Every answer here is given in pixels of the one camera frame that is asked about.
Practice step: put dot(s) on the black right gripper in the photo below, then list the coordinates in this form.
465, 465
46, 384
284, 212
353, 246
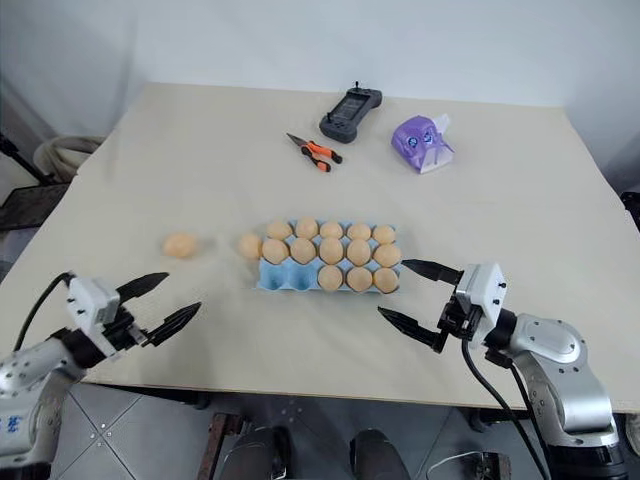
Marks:
462, 320

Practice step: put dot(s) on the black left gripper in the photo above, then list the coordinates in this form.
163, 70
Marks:
120, 330

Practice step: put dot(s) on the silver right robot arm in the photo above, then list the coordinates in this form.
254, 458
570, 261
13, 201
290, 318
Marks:
550, 342

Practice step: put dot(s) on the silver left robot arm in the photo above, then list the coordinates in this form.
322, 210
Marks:
30, 370

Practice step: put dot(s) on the brown egg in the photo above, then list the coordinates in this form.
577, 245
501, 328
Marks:
302, 249
331, 230
306, 227
359, 252
359, 231
358, 279
384, 234
387, 255
385, 280
332, 250
330, 278
250, 246
279, 229
275, 251
180, 245

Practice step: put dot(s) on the blue egg carton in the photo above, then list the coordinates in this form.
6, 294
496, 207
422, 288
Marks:
280, 277

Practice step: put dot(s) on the purple tissue pack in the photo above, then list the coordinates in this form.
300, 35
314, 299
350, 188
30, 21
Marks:
420, 142

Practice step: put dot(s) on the black floor mat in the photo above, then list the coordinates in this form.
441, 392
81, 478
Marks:
30, 205

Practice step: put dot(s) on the dark rounded shape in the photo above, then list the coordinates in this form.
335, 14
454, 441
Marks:
260, 452
377, 457

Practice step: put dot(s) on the orange black pliers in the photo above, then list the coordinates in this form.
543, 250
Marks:
317, 152

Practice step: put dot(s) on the black handheld remote controller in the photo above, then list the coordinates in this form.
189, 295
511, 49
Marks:
350, 112

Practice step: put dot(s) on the black tripod stand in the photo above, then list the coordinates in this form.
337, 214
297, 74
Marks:
17, 155

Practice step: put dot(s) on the dark equipment case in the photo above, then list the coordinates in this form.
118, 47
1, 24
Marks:
632, 210

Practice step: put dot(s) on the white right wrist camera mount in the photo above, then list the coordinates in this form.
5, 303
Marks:
482, 287

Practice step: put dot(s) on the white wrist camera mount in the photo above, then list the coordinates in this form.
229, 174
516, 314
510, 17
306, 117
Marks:
482, 287
87, 300

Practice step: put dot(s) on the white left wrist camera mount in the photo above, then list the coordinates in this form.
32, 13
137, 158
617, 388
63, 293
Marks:
87, 300

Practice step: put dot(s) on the rusty brown metal frame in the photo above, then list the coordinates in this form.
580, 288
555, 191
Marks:
220, 440

